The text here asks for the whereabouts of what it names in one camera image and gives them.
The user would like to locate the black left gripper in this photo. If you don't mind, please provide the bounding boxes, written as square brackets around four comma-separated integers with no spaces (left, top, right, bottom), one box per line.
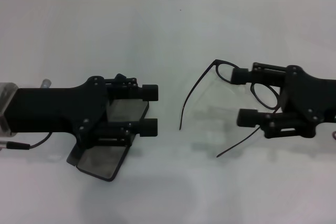
[10,76,109,150]

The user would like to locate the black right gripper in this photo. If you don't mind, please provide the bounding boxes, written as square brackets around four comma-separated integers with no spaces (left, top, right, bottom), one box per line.
[230,62,336,140]

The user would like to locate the black oval-lens glasses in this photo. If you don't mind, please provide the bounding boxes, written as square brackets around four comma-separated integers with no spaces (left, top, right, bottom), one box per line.
[179,59,286,158]

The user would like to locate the black hard glasses case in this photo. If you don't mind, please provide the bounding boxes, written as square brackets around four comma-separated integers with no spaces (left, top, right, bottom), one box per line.
[65,73,150,183]

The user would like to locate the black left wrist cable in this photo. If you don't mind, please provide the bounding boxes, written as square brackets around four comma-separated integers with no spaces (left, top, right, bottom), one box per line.
[0,131,53,152]

